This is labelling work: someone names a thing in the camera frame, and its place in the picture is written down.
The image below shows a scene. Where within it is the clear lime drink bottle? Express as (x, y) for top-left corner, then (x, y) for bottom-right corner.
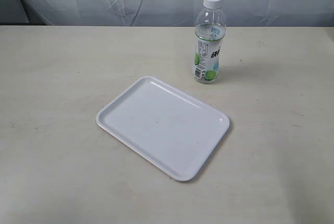
(193, 0), (226, 84)

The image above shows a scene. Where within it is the white rectangular plastic tray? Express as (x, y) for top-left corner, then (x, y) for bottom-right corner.
(96, 76), (230, 182)

